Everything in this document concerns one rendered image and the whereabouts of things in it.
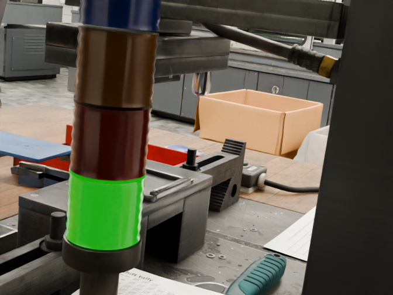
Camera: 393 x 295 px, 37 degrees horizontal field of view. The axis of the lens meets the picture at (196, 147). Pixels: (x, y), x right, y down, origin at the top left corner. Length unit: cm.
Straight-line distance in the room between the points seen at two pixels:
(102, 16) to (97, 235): 10
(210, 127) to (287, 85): 239
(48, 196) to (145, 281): 13
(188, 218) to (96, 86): 38
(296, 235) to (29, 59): 709
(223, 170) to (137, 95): 51
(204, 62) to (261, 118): 228
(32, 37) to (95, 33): 747
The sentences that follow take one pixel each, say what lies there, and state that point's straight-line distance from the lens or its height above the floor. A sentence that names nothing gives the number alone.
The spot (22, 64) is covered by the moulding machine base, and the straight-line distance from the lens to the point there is 767.
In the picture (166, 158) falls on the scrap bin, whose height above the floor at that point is 94.
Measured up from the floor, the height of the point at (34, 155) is 99.
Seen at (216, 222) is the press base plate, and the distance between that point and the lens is 77.
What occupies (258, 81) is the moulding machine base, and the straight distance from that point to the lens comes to 542.
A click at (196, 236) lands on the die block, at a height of 92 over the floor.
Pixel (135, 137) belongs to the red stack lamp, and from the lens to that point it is 28.
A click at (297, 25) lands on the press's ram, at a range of 47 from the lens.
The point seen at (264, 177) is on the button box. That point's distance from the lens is 92.
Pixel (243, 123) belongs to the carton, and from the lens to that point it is 290.
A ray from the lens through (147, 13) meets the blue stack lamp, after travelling 27.
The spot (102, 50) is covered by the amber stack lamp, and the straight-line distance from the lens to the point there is 27.
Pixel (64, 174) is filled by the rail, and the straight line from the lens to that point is 61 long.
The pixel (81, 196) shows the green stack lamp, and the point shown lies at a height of 108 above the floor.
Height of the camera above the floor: 117
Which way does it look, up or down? 14 degrees down
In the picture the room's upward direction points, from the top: 6 degrees clockwise
